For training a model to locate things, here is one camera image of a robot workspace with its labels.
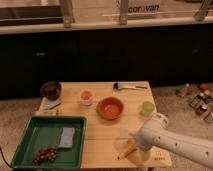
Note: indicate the yellow banana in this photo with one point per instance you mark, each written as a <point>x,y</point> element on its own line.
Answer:
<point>126,148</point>

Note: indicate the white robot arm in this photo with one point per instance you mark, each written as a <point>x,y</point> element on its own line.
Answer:
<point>154,133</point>

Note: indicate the red bowl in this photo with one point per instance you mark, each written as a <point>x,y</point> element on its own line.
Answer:
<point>110,108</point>

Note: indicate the dark brown bowl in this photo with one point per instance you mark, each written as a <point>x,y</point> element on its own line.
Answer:
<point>51,90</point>

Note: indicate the black metal spoon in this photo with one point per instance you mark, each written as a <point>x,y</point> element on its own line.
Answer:
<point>119,86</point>

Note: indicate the white cup orange inside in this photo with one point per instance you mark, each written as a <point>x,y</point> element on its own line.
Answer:
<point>86,97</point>

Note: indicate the wooden folding table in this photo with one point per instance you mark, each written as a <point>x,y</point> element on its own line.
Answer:
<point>102,137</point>

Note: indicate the light green cup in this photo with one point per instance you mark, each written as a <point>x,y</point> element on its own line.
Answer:
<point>147,108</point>

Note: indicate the grey knife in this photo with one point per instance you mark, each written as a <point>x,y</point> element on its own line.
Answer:
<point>48,104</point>

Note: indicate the grey sponge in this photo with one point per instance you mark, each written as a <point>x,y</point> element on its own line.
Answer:
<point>66,140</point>

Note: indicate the green tray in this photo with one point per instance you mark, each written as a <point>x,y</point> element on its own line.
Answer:
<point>45,131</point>

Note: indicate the bunch of red grapes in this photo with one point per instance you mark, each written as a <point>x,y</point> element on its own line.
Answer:
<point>49,154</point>

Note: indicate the bottles on floor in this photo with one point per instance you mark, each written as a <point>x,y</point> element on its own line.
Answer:
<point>202,103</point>

